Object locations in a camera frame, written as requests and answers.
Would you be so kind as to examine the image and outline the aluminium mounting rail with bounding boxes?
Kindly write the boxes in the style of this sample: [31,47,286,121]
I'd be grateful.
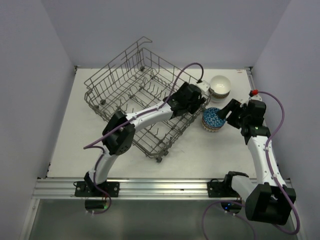
[32,177,293,201]

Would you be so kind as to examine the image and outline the grey wire dish rack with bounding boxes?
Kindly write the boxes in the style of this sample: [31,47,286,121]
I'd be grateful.
[84,36,210,163]

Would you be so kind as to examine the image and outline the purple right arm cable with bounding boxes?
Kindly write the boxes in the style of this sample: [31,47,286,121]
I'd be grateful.
[201,90,301,240]

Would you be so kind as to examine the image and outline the red dotted pattern bowl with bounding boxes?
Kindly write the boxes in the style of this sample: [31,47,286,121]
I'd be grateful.
[209,88,230,99]

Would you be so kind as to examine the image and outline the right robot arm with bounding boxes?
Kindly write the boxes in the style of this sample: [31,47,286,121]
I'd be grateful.
[217,99,296,226]

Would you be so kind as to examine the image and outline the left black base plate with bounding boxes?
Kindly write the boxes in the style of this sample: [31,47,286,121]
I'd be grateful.
[73,181,120,198]

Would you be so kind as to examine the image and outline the plain white bowl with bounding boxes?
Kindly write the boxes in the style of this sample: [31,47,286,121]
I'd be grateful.
[210,98,226,104]

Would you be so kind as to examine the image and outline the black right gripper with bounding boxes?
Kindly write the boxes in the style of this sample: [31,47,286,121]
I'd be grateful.
[216,98,249,129]

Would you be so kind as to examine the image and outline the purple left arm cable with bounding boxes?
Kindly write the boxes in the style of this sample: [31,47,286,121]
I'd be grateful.
[82,62,205,151]

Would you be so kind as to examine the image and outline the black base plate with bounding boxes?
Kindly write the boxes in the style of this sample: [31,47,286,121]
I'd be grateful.
[207,175,253,198]
[73,181,120,198]

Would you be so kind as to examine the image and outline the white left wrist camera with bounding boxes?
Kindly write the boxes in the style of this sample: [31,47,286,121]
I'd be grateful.
[196,79,211,96]

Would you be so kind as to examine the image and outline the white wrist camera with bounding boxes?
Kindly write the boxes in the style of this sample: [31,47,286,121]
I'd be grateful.
[196,79,211,96]
[249,89,263,102]

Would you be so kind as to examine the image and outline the blue zigzag bowl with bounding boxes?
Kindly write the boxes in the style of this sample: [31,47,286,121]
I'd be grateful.
[201,118,223,129]

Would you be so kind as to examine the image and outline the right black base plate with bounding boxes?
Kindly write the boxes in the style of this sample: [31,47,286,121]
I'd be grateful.
[207,175,253,198]

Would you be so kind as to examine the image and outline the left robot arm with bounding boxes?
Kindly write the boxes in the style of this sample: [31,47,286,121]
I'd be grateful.
[84,82,206,197]

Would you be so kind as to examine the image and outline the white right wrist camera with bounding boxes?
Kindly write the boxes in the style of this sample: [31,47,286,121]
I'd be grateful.
[249,89,263,102]

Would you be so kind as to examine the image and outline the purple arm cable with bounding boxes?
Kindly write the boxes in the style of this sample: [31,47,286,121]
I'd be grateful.
[201,90,301,240]
[82,62,205,151]

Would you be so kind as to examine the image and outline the red lattice bowl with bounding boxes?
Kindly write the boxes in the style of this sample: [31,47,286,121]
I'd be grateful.
[202,107,226,128]

